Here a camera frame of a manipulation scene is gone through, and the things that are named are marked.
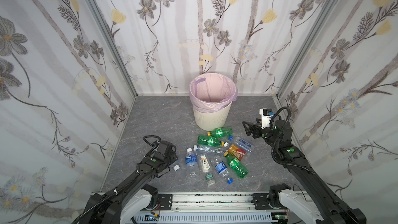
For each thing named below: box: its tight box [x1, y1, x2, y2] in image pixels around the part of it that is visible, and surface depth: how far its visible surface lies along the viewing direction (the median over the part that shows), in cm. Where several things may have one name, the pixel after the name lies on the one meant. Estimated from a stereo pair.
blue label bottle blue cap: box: [210, 157, 234, 185], surface depth 83 cm
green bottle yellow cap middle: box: [197, 135, 225, 147], surface depth 92 cm
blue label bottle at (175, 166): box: [169, 159, 181, 172], surface depth 83 cm
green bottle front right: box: [223, 151, 250, 179], surface depth 83 cm
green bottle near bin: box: [206, 127, 234, 138], surface depth 97 cm
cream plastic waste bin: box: [192, 101, 233, 132], surface depth 92 cm
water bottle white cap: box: [185, 147, 199, 178], surface depth 84 cm
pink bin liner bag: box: [189, 73, 238, 114], surface depth 95 cm
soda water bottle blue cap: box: [228, 135, 253, 153], surface depth 91 cm
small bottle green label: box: [205, 173, 216, 187], surface depth 80 cm
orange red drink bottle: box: [228, 144, 247, 161], surface depth 88 cm
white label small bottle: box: [196, 153, 212, 174], surface depth 84 cm
